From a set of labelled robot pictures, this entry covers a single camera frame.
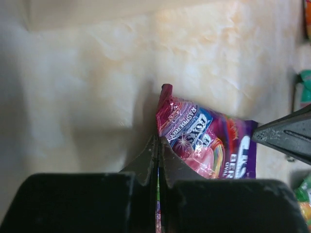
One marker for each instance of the purple snack packet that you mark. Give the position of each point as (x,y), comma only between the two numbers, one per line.
(240,156)

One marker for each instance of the orange striped snack packet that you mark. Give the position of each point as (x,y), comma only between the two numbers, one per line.
(307,17)

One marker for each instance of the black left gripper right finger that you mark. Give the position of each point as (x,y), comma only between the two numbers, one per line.
(190,203)

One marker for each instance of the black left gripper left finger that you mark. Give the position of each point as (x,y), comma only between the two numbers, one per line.
(122,202)

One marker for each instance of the green snack packet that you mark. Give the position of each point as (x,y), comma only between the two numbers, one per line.
(303,196)

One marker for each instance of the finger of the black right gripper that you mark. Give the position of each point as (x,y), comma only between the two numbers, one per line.
(290,135)

